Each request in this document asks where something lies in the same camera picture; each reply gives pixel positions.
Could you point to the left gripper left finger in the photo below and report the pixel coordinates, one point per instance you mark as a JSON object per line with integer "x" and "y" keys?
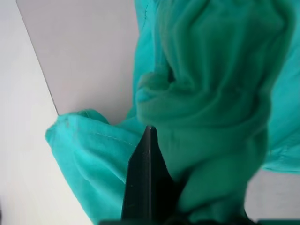
{"x": 138, "y": 182}

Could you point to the green shorts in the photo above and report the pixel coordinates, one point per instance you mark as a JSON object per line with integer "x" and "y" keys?
{"x": 211, "y": 105}

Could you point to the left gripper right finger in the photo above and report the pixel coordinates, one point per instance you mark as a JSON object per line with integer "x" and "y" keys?
{"x": 159, "y": 187}

